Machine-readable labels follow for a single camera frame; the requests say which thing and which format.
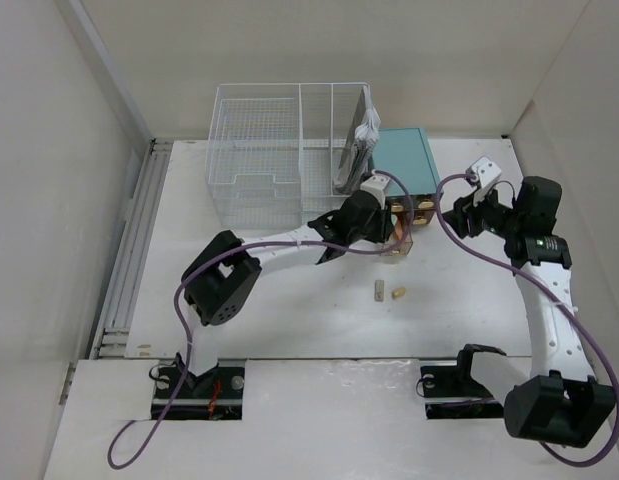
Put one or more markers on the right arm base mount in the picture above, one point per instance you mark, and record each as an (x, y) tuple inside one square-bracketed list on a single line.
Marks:
[(449, 391)]

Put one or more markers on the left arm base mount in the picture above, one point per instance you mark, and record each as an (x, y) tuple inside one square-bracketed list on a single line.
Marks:
[(218, 396)]

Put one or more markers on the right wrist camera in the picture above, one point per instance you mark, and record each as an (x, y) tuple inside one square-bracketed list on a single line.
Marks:
[(483, 174)]

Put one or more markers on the grey white booklet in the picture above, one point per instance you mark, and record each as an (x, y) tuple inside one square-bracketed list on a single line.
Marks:
[(362, 138)]

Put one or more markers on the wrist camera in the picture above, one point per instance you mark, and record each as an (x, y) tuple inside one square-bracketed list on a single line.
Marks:
[(483, 174), (376, 185)]

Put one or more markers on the orange marker pen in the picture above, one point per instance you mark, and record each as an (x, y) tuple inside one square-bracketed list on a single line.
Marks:
[(398, 222)]

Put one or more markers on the teal drawer box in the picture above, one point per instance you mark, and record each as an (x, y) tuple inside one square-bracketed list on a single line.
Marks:
[(406, 153)]

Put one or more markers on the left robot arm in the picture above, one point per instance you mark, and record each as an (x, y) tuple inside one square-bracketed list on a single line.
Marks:
[(217, 284)]

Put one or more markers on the white wire mesh organizer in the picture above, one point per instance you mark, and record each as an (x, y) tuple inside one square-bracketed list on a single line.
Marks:
[(274, 151)]

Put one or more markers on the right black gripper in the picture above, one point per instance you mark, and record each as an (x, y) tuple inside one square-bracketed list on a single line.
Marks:
[(468, 208)]

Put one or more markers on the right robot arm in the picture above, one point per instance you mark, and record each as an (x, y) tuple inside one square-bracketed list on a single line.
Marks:
[(571, 389)]

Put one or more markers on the clear smoked drawer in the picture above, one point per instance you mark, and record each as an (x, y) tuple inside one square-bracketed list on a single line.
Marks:
[(401, 248)]

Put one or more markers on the grey white eraser block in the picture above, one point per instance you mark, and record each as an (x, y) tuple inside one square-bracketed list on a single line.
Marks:
[(379, 290)]

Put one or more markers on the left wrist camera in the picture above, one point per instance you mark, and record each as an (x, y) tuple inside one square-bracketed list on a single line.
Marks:
[(376, 185)]

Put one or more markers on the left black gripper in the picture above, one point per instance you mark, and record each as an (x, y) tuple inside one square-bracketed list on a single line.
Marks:
[(383, 226)]

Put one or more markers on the aluminium rail frame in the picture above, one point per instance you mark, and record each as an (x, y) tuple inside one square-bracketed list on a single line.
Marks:
[(113, 321)]

